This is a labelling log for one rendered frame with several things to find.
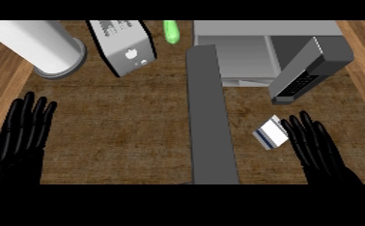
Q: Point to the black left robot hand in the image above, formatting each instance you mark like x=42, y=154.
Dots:
x=20, y=139

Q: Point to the grey microwave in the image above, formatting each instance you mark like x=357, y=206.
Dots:
x=279, y=56

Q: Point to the green bottle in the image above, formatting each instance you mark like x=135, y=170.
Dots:
x=171, y=32

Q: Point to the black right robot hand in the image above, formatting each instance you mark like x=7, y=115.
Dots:
x=316, y=149

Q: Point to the grey microwave door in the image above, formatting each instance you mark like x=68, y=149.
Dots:
x=208, y=114

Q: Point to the white cylinder grey base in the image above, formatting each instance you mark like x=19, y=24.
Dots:
x=39, y=46

